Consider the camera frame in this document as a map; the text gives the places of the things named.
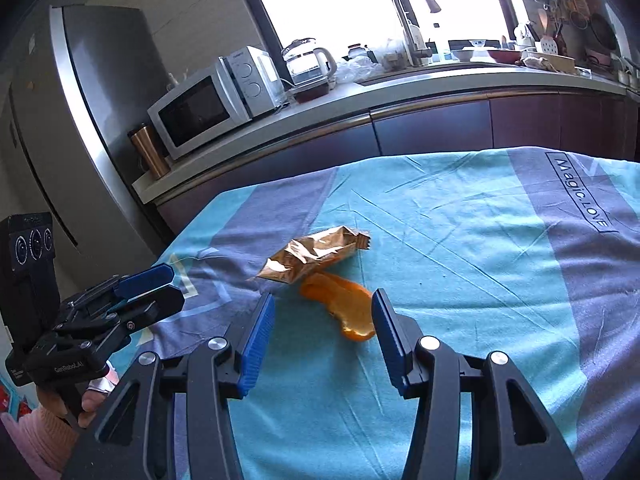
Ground left hand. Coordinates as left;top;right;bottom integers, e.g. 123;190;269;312
36;362;119;429

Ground dark kitchen base cabinets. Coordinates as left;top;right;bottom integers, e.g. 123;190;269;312
157;89;639;234

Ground pink left sleeve forearm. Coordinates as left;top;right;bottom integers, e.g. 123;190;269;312
0;408;78;480

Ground chrome kitchen faucet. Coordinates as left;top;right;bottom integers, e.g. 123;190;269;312
392;0;442;67

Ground small gold snack wrapper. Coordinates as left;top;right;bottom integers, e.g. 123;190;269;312
257;226;371;284

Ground silver microwave oven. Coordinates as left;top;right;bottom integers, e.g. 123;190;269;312
148;46;285;160

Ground teal purple tablecloth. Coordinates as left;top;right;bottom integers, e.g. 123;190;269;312
113;148;639;479

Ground glass electric kettle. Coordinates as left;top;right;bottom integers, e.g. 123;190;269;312
282;37;337;103

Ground flat orange peel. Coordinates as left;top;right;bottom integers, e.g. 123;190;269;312
299;272;375;341

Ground black frying pan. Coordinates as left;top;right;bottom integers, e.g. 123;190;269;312
589;12;618;52

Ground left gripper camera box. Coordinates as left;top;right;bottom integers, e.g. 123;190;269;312
1;212;61;356

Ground red bowl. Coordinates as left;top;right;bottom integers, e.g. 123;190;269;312
487;49;522;65

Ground stainless steel refrigerator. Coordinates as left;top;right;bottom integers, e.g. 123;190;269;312
1;4;174;289

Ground copper travel mug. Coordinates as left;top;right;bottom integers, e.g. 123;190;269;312
128;124;170;181

